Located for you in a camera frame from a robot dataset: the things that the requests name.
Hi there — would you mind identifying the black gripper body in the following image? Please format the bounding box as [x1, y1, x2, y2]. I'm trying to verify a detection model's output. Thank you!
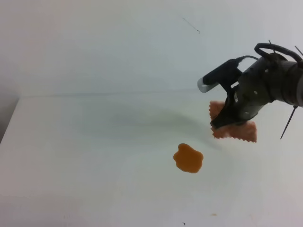
[228, 56, 288, 122]

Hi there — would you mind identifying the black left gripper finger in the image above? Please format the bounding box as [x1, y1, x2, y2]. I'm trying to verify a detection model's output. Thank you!
[210, 95, 237, 127]

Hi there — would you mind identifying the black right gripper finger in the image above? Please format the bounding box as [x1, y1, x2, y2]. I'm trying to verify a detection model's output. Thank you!
[214, 119, 247, 130]

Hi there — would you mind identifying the pink-orange rag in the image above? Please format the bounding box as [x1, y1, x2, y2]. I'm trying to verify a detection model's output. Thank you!
[209, 101, 257, 142]

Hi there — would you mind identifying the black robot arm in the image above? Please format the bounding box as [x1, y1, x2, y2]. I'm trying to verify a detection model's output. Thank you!
[211, 57, 303, 129]

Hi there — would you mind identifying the brown coffee stain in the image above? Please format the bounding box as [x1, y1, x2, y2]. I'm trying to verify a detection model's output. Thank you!
[173, 143, 204, 174]

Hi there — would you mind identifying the black cable loop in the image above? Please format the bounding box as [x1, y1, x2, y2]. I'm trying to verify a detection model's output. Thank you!
[238, 43, 303, 66]

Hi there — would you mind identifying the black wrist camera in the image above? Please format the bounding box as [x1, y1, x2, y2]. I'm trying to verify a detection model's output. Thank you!
[197, 58, 242, 93]

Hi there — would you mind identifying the black cable tie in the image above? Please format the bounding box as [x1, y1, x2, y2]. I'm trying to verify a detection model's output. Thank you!
[280, 105, 298, 139]

